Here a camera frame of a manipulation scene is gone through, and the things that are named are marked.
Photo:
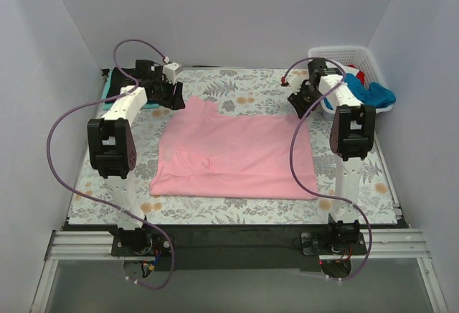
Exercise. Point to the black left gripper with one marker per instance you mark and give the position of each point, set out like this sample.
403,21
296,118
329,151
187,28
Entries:
169,94

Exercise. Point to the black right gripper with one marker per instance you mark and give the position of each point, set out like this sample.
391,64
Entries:
301,98

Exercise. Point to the pink t shirt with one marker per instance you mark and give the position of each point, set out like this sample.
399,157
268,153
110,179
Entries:
203,153

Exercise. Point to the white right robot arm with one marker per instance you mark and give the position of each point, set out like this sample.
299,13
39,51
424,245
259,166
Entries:
351,139

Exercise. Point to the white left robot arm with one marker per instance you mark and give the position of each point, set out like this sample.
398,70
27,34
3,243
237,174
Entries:
112,149

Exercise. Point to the white t shirt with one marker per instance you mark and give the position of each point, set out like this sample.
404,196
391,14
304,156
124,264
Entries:
349,70

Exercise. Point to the folded black t shirt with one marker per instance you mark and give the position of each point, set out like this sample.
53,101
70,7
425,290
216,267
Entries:
117,80

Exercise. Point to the red t shirt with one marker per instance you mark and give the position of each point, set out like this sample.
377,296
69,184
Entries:
360,77

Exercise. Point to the folded teal t shirt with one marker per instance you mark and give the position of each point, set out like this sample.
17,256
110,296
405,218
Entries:
108,105

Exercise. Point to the blue t shirt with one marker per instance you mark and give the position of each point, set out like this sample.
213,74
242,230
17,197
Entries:
375,95

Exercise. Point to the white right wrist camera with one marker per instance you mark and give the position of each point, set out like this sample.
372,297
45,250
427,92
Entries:
293,81

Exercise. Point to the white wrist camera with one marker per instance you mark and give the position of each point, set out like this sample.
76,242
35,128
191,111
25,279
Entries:
293,81
171,71

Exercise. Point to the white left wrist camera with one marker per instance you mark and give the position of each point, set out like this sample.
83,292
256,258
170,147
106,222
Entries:
171,71

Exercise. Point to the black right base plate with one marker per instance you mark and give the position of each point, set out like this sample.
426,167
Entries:
323,243

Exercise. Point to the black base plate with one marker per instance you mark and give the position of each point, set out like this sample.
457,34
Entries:
323,243
150,244

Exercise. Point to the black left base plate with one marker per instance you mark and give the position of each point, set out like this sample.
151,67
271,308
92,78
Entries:
150,244

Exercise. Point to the aluminium front rail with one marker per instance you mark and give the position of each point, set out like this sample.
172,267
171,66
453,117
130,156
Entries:
381,243

